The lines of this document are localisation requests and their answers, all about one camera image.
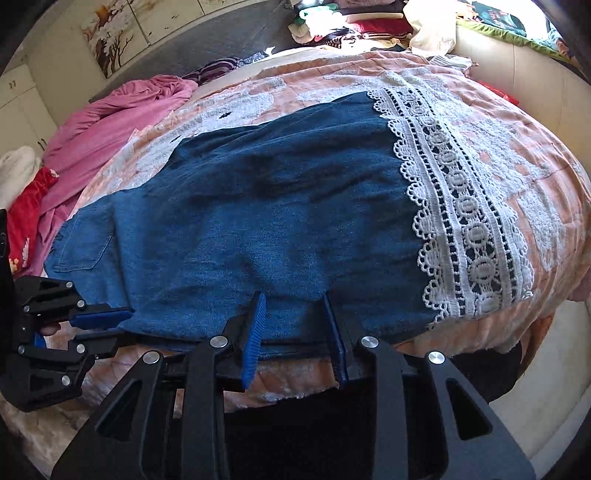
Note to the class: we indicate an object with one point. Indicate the person's left hand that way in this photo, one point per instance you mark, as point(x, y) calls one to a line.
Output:
point(48, 329)

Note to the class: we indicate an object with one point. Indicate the cream window seat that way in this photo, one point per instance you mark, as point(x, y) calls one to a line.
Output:
point(517, 69)

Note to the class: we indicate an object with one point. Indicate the cream cloth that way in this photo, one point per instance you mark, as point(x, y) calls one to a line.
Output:
point(434, 27)

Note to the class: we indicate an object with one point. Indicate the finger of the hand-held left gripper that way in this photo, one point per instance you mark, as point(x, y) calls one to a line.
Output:
point(101, 318)
point(69, 350)

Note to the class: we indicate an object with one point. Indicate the blue denim pants lace trim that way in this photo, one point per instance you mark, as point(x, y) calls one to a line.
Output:
point(277, 221)

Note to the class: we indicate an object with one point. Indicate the flower wall painting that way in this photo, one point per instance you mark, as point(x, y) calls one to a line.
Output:
point(115, 32)

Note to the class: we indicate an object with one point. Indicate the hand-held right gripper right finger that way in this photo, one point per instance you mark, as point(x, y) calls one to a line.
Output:
point(333, 332)

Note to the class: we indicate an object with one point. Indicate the pile of folded clothes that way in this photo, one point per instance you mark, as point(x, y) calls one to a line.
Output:
point(369, 23)

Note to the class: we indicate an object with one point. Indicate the teal printed cloth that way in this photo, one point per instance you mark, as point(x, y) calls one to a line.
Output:
point(494, 11)

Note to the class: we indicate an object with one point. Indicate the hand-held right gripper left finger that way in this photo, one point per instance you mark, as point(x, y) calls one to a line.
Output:
point(255, 332)

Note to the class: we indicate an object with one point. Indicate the white cabinet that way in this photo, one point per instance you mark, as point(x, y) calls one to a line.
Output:
point(18, 106)

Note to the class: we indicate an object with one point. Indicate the pink quilt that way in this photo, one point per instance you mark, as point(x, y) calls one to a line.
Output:
point(92, 129)

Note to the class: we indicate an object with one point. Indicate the red flowered cloth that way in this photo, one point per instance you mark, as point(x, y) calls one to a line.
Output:
point(32, 207)

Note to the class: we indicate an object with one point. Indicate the green edged mat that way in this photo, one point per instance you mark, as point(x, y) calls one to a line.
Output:
point(531, 41)

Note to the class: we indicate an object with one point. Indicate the peach bear blanket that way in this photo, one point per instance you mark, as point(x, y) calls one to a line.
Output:
point(508, 115)

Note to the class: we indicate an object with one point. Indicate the dark cloth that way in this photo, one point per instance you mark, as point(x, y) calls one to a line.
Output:
point(300, 438)

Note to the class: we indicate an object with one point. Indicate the white fluffy cloth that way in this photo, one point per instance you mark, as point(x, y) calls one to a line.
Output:
point(18, 170)

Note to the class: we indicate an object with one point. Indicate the purple striped cloth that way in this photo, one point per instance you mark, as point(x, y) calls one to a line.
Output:
point(212, 69)

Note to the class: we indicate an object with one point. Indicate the grey headboard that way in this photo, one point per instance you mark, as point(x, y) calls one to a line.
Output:
point(207, 41)

